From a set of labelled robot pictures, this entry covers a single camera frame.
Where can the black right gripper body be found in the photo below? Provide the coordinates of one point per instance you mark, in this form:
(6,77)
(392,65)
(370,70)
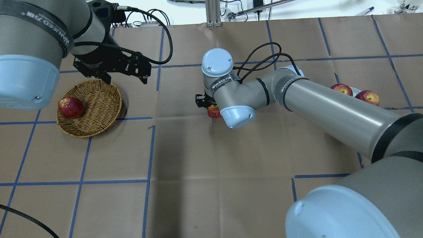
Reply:
(200,100)

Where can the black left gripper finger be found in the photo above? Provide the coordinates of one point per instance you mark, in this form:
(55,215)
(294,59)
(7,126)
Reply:
(106,78)
(144,79)

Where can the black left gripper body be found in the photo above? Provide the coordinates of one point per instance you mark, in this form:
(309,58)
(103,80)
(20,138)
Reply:
(93,62)

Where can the yellow red apple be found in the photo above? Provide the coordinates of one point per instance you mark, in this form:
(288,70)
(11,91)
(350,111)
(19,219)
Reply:
(213,111)

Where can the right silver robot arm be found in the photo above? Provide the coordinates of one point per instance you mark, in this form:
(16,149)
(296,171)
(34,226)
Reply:
(383,200)

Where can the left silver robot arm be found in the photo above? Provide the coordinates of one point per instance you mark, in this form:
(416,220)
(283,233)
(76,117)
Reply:
(37,34)

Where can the woven wicker basket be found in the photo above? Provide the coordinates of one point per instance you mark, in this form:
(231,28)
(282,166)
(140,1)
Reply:
(103,104)

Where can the dark red apple in basket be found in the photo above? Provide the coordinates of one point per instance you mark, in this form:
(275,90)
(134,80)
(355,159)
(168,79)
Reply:
(71,107)

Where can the red apple on plate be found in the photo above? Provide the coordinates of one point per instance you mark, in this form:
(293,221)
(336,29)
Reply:
(342,88)
(369,96)

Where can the light blue plate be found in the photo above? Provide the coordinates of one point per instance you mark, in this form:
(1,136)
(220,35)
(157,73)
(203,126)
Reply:
(355,91)

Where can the aluminium frame post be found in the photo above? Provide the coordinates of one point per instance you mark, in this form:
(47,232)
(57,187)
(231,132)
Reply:
(213,13)

